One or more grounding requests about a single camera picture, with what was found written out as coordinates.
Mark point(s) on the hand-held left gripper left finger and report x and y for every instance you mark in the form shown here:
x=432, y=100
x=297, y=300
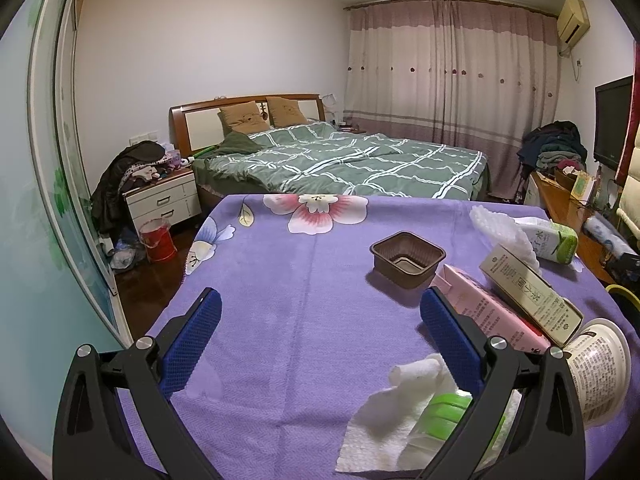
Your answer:
x=195, y=340

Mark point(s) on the white paper towel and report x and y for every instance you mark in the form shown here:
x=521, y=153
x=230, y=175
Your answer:
x=380, y=420

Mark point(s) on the sliding door wardrobe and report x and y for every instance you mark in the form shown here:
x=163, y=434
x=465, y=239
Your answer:
x=50, y=210

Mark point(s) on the dark green blanket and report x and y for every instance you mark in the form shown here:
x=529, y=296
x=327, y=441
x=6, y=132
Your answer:
x=237, y=144

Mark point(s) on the dark red hanging cloth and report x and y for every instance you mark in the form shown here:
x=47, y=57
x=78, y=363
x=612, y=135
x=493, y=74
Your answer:
x=631, y=125

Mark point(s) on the clear bottle with green label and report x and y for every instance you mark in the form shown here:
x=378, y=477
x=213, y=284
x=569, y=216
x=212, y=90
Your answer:
x=440, y=410

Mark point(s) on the blue and white cloth roll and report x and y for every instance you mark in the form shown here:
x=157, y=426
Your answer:
x=607, y=235

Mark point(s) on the brown plastic tray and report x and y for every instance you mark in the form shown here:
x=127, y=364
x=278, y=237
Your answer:
x=407, y=260

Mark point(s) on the red bucket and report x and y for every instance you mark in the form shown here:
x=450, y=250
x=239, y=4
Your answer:
x=157, y=242

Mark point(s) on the heap of clothes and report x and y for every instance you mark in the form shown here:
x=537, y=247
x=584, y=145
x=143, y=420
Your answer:
x=552, y=147

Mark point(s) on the purple floral tablecloth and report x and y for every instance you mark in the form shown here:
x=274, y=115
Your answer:
x=300, y=310

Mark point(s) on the pink strawberry milk carton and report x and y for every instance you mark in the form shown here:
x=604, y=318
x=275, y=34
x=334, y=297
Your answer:
x=480, y=310

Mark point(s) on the white paper cup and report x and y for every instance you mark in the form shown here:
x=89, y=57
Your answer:
x=600, y=375

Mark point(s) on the yellow hoop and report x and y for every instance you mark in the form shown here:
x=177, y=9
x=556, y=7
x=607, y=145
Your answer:
x=622, y=290

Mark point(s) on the white and green bottle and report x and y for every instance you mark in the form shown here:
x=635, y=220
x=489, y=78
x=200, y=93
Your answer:
x=550, y=240

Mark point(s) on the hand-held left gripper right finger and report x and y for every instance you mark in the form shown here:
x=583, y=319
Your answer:
x=450, y=340

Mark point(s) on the beige air conditioner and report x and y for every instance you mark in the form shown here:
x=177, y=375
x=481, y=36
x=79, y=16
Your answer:
x=572, y=20

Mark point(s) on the green checked quilt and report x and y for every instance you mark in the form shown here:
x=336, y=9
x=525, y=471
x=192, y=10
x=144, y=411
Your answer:
x=350, y=160

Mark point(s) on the plastic bags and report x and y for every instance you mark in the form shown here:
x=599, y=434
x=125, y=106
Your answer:
x=127, y=257

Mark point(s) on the wooden desk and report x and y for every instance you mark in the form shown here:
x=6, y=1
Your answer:
x=560, y=205

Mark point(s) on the tan pillow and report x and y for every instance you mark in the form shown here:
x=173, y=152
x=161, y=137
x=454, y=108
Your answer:
x=286, y=111
x=242, y=117

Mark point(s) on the beige tea box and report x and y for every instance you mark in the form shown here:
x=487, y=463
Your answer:
x=530, y=295

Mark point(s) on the black television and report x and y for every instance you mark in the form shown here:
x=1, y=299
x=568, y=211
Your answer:
x=612, y=125

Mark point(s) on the beige chair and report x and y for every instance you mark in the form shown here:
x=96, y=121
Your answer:
x=631, y=185

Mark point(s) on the pile of dark clothes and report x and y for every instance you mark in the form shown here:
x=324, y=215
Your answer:
x=115, y=180

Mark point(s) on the wooden bed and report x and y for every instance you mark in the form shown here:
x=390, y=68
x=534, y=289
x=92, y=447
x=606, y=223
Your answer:
x=200, y=120

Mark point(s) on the white nightstand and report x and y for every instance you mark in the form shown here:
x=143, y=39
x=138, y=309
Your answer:
x=165, y=200

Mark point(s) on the white foam net wrap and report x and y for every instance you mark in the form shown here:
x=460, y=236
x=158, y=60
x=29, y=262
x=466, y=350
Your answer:
x=500, y=230

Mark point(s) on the small box with green front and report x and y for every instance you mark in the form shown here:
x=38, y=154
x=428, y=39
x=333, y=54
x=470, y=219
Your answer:
x=582, y=187

